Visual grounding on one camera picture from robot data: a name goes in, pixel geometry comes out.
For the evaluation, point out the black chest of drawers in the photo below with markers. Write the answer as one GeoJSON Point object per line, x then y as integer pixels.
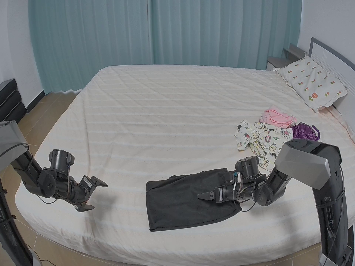
{"type": "Point", "coordinates": [9, 101]}

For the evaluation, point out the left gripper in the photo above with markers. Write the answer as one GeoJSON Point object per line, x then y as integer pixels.
{"type": "Point", "coordinates": [83, 191]}

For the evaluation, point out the purple garment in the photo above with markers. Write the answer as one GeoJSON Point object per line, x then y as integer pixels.
{"type": "Point", "coordinates": [305, 132]}

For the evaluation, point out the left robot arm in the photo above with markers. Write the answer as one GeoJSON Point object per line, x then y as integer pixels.
{"type": "Point", "coordinates": [30, 173]}

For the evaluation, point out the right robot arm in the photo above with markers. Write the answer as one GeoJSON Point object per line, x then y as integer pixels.
{"type": "Point", "coordinates": [305, 159]}

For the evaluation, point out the bed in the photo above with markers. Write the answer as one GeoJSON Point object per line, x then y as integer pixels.
{"type": "Point", "coordinates": [166, 107]}

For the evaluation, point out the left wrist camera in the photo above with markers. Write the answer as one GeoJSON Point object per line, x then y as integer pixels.
{"type": "Point", "coordinates": [83, 208]}

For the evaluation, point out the white printed pyjama top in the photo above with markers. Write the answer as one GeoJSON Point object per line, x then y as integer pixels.
{"type": "Point", "coordinates": [263, 140]}

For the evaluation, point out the grey bedside table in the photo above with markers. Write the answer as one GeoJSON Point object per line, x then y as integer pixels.
{"type": "Point", "coordinates": [276, 61]}

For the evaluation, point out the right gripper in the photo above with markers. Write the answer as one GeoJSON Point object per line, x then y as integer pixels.
{"type": "Point", "coordinates": [226, 194]}

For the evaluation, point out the black T-shirt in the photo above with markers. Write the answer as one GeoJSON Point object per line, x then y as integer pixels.
{"type": "Point", "coordinates": [180, 201]}

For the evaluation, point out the white printed pillow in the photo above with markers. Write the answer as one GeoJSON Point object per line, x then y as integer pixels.
{"type": "Point", "coordinates": [313, 84]}

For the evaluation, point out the blue-green curtain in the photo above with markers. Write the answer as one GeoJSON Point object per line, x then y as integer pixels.
{"type": "Point", "coordinates": [111, 23]}

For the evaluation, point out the pink garment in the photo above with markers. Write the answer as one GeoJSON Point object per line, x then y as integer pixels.
{"type": "Point", "coordinates": [277, 116]}

